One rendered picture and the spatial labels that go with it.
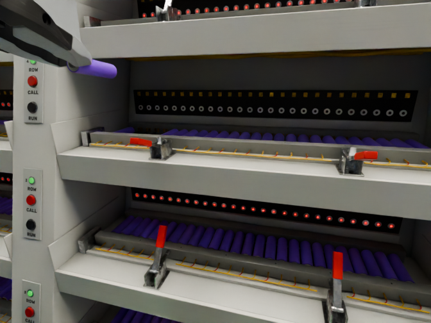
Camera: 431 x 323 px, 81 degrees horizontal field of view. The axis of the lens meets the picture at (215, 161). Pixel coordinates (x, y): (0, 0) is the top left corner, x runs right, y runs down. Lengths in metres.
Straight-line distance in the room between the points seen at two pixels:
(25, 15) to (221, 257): 0.39
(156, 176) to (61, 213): 0.20
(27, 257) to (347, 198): 0.53
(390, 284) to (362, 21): 0.36
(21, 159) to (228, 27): 0.41
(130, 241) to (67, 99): 0.27
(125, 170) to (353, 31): 0.36
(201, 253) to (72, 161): 0.26
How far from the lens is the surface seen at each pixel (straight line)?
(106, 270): 0.50
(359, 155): 0.31
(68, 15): 0.30
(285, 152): 0.39
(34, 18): 0.24
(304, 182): 0.34
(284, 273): 0.45
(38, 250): 0.55
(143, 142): 0.34
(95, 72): 0.34
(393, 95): 0.54
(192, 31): 0.40
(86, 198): 0.56
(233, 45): 0.38
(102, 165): 0.44
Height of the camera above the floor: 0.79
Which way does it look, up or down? 4 degrees down
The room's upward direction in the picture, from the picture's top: 3 degrees clockwise
